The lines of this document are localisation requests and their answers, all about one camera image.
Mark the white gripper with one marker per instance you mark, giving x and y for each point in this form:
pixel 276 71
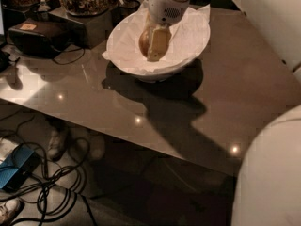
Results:
pixel 164 9

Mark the yellow green apple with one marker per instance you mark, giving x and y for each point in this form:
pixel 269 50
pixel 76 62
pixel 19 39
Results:
pixel 144 42

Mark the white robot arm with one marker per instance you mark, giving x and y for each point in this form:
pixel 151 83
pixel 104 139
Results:
pixel 248 117

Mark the white bowl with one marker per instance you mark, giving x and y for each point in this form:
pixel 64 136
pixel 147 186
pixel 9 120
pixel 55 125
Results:
pixel 194 51

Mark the white paper liner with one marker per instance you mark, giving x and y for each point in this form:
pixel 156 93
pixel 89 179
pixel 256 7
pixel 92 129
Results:
pixel 125 44

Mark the black cup with scoop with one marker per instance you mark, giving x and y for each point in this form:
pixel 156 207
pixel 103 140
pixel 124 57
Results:
pixel 124 8

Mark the grey metal stand block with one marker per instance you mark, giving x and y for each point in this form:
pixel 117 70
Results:
pixel 86 31

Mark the black box device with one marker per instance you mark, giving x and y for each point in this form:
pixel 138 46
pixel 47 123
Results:
pixel 40 39

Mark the white shoe on floor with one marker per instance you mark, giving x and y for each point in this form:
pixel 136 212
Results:
pixel 56 145

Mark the blue electronics box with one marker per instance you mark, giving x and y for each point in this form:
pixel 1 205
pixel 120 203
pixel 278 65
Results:
pixel 16 167

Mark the white shoe bottom left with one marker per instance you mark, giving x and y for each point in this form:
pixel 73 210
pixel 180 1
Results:
pixel 8 211

